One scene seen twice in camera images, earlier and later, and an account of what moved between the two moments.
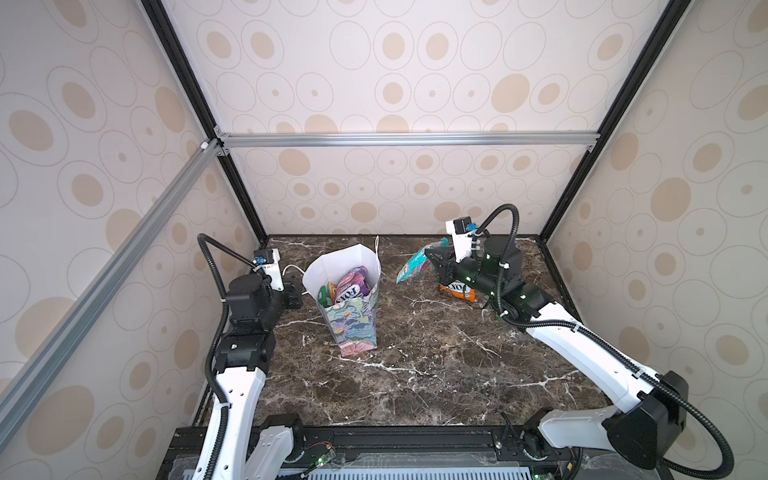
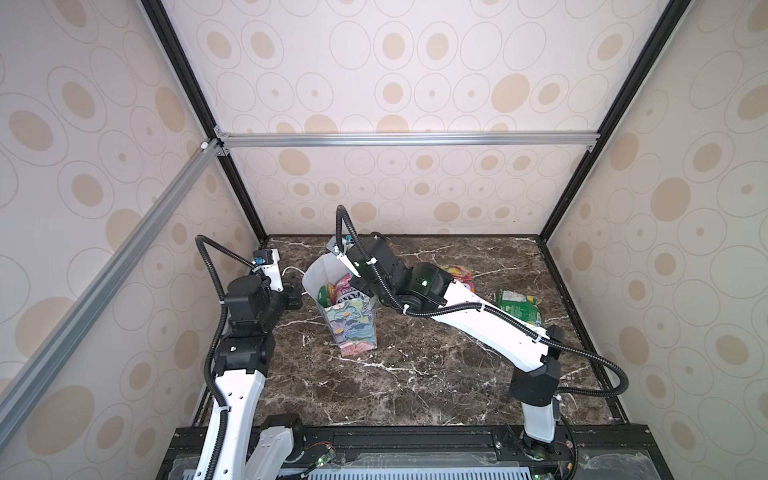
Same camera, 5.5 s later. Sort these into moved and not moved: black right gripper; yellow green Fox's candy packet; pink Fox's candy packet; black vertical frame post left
Moved: black right gripper
Not moved: pink Fox's candy packet; black vertical frame post left; yellow green Fox's candy packet
